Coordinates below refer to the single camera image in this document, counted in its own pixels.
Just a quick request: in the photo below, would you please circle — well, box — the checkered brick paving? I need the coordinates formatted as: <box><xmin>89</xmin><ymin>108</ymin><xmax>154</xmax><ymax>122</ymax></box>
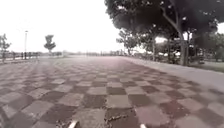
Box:
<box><xmin>0</xmin><ymin>55</ymin><xmax>224</xmax><ymax>128</ymax></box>

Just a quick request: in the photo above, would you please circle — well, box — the row of trees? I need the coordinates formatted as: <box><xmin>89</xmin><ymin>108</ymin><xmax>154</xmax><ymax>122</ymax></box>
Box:
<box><xmin>116</xmin><ymin>28</ymin><xmax>158</xmax><ymax>58</ymax></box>

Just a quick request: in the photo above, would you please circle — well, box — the small tree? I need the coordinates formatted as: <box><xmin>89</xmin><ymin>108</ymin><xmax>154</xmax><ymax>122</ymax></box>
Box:
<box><xmin>0</xmin><ymin>33</ymin><xmax>12</xmax><ymax>63</ymax></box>
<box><xmin>43</xmin><ymin>34</ymin><xmax>57</xmax><ymax>54</ymax></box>

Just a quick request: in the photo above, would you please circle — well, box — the large dark tree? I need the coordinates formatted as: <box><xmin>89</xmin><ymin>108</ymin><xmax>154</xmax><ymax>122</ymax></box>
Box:
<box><xmin>104</xmin><ymin>0</ymin><xmax>224</xmax><ymax>67</ymax></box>

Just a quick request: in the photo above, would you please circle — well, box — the grey paved strip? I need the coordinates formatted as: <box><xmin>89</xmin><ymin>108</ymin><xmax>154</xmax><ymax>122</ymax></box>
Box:
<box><xmin>121</xmin><ymin>55</ymin><xmax>224</xmax><ymax>93</ymax></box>

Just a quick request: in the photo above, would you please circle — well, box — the lamp pole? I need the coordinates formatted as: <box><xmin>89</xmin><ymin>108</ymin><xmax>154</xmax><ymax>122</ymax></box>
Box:
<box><xmin>23</xmin><ymin>30</ymin><xmax>29</xmax><ymax>60</ymax></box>

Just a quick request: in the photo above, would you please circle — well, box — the low fence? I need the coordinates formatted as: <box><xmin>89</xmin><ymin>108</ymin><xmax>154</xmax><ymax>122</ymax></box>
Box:
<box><xmin>0</xmin><ymin>50</ymin><xmax>41</xmax><ymax>62</ymax></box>

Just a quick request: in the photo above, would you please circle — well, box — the grass strip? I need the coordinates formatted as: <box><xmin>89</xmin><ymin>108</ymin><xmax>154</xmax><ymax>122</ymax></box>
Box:
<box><xmin>187</xmin><ymin>60</ymin><xmax>224</xmax><ymax>74</ymax></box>

